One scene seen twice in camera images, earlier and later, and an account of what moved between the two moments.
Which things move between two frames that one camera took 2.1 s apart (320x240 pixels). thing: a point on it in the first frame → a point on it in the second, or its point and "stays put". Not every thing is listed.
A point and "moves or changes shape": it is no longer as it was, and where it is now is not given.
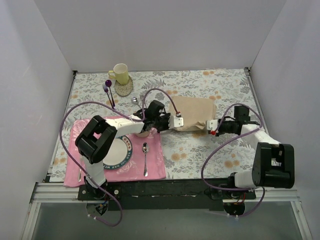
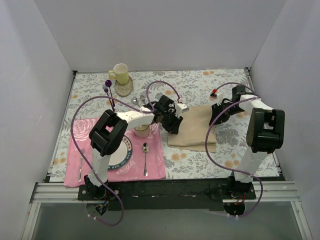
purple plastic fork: x=106 y=91 stays put
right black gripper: x=221 y=127 → x=218 y=114
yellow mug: x=120 y=72 stays put
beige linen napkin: x=195 y=111 moves or changes shape
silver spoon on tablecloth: x=135 y=100 stays put
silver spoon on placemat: x=145 y=148 stays put
